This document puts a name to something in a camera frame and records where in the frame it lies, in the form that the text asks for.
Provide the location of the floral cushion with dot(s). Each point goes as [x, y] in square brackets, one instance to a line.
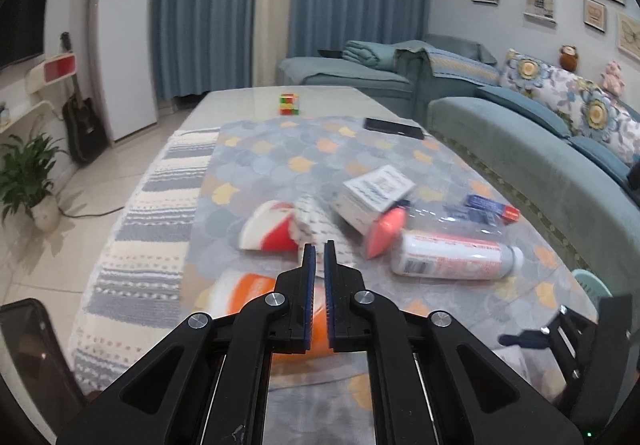
[575, 97]

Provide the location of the white curved wall shelf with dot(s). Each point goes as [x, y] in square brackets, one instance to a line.
[35, 80]

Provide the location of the white bottle with red label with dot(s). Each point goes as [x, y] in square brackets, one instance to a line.
[450, 255]

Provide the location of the folded teal blanket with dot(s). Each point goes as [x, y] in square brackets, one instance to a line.
[370, 54]

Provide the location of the black tablet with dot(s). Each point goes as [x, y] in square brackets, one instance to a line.
[331, 53]

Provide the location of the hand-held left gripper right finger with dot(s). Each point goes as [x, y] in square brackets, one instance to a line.
[328, 285]

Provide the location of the pink plush toy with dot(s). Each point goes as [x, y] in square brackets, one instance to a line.
[613, 77]

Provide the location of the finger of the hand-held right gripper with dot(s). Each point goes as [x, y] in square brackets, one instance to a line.
[525, 340]

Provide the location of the black guitar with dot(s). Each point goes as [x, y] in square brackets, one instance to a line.
[82, 120]

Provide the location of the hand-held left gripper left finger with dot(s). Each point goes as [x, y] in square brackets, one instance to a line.
[310, 285]

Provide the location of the black television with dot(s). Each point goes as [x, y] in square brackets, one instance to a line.
[22, 15]

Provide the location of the white cardboard box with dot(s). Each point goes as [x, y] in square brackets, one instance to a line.
[367, 197]

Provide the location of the scale pattern tablecloth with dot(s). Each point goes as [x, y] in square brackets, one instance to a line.
[280, 160]

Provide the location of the potted green plant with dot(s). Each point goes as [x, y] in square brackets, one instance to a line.
[30, 175]

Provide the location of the black phone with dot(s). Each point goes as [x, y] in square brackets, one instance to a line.
[394, 127]

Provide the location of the white dotted tissue packet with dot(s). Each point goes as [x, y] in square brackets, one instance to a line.
[320, 220]

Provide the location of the cream curtain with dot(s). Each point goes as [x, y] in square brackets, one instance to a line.
[275, 5]

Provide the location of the brown plush toy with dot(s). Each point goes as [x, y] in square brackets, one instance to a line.
[569, 57]

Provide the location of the blue and red small box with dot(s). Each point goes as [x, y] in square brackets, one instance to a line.
[490, 207]

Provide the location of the teal sofa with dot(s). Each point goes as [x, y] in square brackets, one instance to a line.
[500, 140]

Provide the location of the light blue plastic basket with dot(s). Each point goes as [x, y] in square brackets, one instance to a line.
[592, 282]

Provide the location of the colourful puzzle cube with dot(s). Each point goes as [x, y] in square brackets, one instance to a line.
[289, 104]

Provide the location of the red and white paper cup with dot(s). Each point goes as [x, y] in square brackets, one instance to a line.
[267, 227]

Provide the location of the white refrigerator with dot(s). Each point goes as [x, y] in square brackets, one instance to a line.
[125, 50]

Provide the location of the striped knit cloth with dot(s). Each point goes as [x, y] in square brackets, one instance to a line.
[150, 235]

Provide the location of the orange and white packet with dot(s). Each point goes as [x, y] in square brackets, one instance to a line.
[245, 292]

